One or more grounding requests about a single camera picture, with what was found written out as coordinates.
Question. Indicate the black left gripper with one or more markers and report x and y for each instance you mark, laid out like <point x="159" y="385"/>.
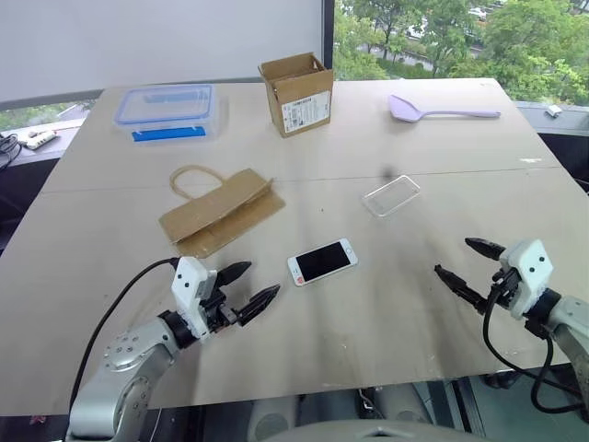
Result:
<point x="216" y="310"/>

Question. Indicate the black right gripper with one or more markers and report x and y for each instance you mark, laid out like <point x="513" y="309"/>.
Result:
<point x="506" y="287"/>

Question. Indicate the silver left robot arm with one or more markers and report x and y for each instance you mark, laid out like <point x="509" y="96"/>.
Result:
<point x="124" y="357"/>

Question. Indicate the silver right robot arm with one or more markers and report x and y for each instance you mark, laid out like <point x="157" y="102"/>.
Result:
<point x="570" y="322"/>

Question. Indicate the clear phone case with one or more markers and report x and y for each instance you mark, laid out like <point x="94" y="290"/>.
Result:
<point x="391" y="196"/>

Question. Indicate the white smartphone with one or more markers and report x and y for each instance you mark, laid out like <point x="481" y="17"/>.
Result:
<point x="322" y="261"/>

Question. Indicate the brown paper bag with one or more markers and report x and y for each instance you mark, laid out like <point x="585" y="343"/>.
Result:
<point x="221" y="207"/>

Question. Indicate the grey rounded shape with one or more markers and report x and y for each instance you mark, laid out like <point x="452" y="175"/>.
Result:
<point x="285" y="416"/>
<point x="405" y="403"/>

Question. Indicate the purple plastic spatula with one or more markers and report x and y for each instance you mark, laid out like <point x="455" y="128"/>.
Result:
<point x="405" y="109"/>

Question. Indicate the small white block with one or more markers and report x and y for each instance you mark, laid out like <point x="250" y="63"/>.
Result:
<point x="553" y="110"/>

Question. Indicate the open cardboard box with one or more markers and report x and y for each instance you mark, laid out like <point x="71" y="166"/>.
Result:
<point x="303" y="110"/>

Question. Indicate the clear container with blue lid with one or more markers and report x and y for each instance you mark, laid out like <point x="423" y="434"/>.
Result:
<point x="165" y="103"/>

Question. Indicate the white power strip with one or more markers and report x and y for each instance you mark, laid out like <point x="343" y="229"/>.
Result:
<point x="39" y="138"/>

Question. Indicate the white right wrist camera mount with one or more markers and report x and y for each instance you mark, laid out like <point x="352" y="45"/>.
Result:
<point x="529" y="267"/>

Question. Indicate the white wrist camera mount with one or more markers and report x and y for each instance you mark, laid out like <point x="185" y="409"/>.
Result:
<point x="188" y="282"/>
<point x="529" y="267"/>

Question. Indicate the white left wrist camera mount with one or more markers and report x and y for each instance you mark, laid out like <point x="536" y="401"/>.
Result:
<point x="188" y="282"/>

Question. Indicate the dark window frame post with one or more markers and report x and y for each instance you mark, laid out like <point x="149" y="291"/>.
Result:
<point x="328" y="32"/>

